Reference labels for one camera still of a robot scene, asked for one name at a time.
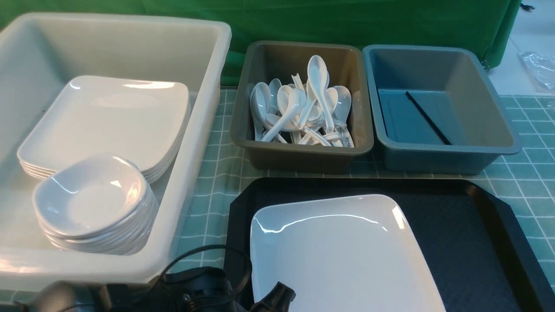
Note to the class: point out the large white square plate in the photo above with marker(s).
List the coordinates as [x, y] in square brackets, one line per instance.
[348, 254]

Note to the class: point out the black chopstick gold band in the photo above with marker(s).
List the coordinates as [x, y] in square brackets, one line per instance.
[430, 122]

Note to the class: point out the small white square bowl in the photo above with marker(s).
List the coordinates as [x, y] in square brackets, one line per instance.
[90, 196]

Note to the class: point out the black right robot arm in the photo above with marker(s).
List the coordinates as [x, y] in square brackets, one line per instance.
[205, 289]

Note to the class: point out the pile of white soup spoons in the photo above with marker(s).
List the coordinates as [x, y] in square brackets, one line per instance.
[291, 114]

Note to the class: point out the brown plastic bin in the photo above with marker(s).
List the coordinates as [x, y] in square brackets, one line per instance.
[266, 60]

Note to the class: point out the stack of white square plates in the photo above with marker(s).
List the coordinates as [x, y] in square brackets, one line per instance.
[142, 122]

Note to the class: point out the blue-grey plastic bin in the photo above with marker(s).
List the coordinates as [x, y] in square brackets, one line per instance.
[453, 88]

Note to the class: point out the stack of white small bowls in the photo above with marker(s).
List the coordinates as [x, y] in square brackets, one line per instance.
[127, 238]

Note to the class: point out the black plastic serving tray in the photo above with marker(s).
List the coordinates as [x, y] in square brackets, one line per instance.
[477, 252]

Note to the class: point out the green backdrop cloth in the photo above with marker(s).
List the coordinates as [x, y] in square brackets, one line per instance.
[480, 26]

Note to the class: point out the large white plastic tub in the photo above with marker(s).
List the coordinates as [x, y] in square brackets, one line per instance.
[40, 54]

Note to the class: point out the clear plastic bag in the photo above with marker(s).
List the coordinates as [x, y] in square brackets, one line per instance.
[541, 68]

